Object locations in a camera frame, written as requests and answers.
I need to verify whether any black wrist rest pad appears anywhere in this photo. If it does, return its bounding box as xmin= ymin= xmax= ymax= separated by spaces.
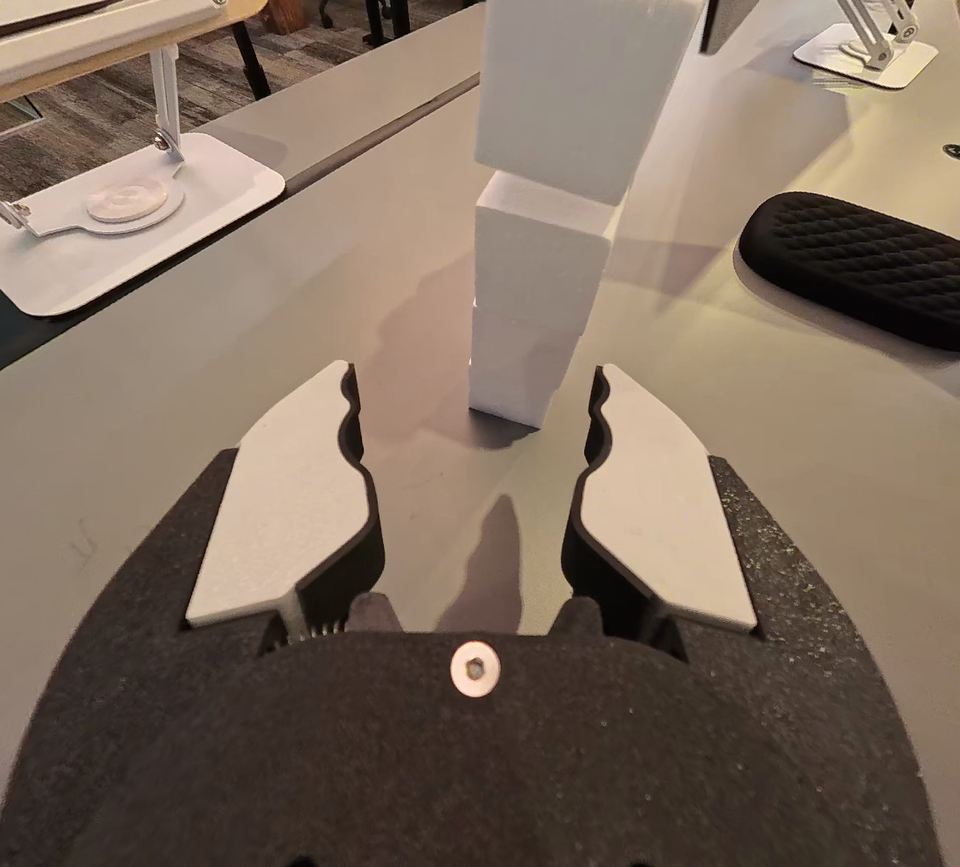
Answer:
xmin=738 ymin=190 xmax=960 ymax=352

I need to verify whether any wooden board document stand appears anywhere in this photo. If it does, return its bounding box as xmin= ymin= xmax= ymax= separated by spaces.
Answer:
xmin=0 ymin=0 xmax=288 ymax=317

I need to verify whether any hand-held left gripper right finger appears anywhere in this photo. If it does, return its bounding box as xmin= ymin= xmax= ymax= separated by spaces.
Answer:
xmin=561 ymin=363 xmax=759 ymax=651

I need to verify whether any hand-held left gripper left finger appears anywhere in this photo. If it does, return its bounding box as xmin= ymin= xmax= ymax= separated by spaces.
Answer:
xmin=183 ymin=359 xmax=387 ymax=647

